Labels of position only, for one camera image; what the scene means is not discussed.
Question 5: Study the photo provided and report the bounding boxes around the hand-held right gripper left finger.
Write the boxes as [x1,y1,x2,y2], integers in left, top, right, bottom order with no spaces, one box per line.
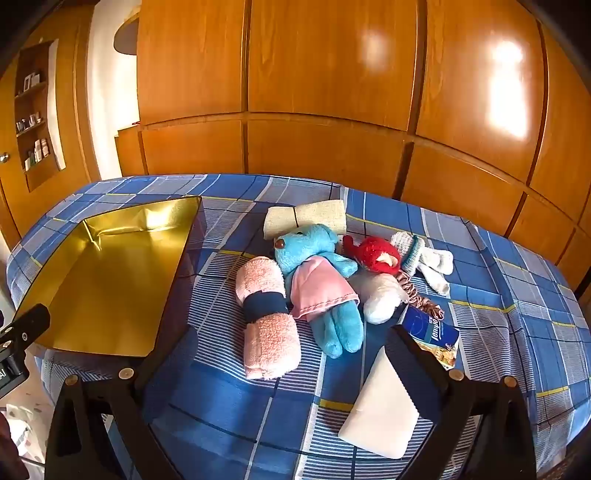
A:
[44,320,207,480]

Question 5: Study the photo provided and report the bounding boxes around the blue plaid bedsheet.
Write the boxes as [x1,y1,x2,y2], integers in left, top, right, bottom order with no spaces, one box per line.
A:
[7,173,585,480]

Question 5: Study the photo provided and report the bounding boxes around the pink rolled towel navy band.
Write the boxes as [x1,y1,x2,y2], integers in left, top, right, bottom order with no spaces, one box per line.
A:
[235,257,301,381]

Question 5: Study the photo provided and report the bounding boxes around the white spotted cloth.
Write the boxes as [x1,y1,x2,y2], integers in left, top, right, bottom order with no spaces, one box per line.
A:
[9,405,47,462]

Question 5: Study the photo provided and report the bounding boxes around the blue plush toy pink dress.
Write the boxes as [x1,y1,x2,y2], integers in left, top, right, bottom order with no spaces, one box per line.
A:
[273,224,365,358]

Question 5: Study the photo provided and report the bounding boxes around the blue tissue packet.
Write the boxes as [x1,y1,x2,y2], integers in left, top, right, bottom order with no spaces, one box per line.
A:
[399,305,460,370]

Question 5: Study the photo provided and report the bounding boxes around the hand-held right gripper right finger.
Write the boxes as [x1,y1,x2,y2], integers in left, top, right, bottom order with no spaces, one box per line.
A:
[385,325,539,480]

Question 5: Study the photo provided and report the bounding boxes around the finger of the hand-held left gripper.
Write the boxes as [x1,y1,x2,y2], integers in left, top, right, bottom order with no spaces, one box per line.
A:
[0,305,51,352]

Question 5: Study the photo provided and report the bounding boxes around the small dark bottles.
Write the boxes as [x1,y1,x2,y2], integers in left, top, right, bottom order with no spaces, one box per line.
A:
[16,113,45,133]

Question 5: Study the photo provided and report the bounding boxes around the wooden cabinet with shelf niche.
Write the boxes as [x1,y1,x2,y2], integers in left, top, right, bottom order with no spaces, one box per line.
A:
[0,0,103,250]

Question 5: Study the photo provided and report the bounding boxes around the wooden wardrobe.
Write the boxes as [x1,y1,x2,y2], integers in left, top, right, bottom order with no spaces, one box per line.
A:
[115,0,591,301]

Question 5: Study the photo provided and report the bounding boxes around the white knitted socks teal stripe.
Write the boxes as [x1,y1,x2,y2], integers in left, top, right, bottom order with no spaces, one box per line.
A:
[392,232,455,296]

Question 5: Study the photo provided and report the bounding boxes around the maroon box with gold lining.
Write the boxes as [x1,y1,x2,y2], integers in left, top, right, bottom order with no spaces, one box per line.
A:
[9,196,207,358]

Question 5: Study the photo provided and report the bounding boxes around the person's left forearm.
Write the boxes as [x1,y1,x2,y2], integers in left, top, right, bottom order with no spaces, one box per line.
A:
[0,408,27,480]

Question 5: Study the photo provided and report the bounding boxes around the pink striped scrunchie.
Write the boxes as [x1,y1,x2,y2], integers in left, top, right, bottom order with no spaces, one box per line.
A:
[396,271,445,320]

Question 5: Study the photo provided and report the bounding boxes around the clear plastic bag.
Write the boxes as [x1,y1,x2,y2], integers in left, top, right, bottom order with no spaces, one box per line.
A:
[362,270,409,325]

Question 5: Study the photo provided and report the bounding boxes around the red knitted hat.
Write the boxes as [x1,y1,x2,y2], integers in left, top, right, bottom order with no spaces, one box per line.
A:
[342,235,402,277]

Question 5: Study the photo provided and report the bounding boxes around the beige rolled cloth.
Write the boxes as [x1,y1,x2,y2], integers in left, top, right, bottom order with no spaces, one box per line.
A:
[263,198,347,241]

